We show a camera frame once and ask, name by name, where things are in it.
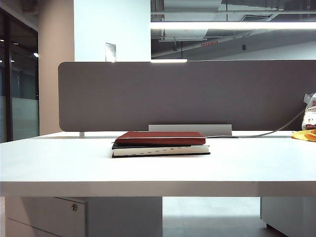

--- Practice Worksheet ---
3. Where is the black hardcover book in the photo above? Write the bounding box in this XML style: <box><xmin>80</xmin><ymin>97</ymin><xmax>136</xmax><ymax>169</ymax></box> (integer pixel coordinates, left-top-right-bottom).
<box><xmin>111</xmin><ymin>142</ymin><xmax>211</xmax><ymax>158</ymax></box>

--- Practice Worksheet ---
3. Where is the clear plastic snack bag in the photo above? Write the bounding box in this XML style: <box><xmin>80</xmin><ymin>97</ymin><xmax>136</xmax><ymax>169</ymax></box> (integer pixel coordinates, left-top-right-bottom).
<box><xmin>301</xmin><ymin>92</ymin><xmax>316</xmax><ymax>131</ymax></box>

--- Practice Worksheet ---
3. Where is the white drawer cabinet with lock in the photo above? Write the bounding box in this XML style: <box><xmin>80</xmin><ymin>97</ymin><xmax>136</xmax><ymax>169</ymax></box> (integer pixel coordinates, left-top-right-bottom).
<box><xmin>4</xmin><ymin>197</ymin><xmax>163</xmax><ymax>237</ymax></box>

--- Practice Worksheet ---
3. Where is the silver wall plate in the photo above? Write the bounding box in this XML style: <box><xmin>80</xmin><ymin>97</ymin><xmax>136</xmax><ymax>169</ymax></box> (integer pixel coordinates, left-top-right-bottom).
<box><xmin>105</xmin><ymin>42</ymin><xmax>117</xmax><ymax>62</ymax></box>

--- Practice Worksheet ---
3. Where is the red leather book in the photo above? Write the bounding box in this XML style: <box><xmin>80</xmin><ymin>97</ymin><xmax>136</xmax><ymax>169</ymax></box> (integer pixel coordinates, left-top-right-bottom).
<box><xmin>113</xmin><ymin>131</ymin><xmax>206</xmax><ymax>147</ymax></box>

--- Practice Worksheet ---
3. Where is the long ceiling light strip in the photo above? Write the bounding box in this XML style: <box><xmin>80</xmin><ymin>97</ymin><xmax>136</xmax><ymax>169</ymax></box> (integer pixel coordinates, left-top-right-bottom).
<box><xmin>150</xmin><ymin>21</ymin><xmax>316</xmax><ymax>30</ymax></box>

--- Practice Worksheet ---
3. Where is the white plain pedestal cabinet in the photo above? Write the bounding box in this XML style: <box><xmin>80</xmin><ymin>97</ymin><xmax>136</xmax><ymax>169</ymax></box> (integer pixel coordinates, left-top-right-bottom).
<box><xmin>260</xmin><ymin>197</ymin><xmax>316</xmax><ymax>237</ymax></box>

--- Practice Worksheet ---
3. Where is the ceiling air vent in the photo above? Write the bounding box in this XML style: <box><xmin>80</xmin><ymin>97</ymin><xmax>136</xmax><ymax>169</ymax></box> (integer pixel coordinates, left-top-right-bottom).
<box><xmin>240</xmin><ymin>14</ymin><xmax>274</xmax><ymax>22</ymax></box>

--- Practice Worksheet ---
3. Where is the grey desk partition screen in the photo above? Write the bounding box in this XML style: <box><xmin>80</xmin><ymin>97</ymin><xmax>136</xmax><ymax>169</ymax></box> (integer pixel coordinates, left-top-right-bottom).
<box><xmin>58</xmin><ymin>60</ymin><xmax>316</xmax><ymax>132</ymax></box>

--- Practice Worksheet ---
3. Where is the dark glass partition wall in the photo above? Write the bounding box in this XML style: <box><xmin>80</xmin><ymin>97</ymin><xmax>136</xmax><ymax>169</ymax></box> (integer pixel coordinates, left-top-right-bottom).
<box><xmin>0</xmin><ymin>7</ymin><xmax>40</xmax><ymax>143</ymax></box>

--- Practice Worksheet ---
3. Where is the silver cable tray flap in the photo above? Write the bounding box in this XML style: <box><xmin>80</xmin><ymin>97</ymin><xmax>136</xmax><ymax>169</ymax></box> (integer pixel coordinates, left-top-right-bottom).
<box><xmin>148</xmin><ymin>124</ymin><xmax>233</xmax><ymax>136</ymax></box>

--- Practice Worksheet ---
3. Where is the yellow cloth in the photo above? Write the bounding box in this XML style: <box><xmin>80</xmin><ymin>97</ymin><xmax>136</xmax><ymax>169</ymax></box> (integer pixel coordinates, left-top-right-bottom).
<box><xmin>290</xmin><ymin>129</ymin><xmax>316</xmax><ymax>142</ymax></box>

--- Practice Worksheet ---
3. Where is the grey cable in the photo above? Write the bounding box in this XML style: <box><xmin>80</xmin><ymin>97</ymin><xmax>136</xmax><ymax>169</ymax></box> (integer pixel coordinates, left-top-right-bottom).
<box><xmin>204</xmin><ymin>108</ymin><xmax>307</xmax><ymax>139</ymax></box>

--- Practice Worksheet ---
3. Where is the short light strip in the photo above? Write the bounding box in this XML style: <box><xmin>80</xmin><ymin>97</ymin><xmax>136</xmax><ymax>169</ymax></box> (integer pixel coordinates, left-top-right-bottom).
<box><xmin>151</xmin><ymin>58</ymin><xmax>188</xmax><ymax>63</ymax></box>

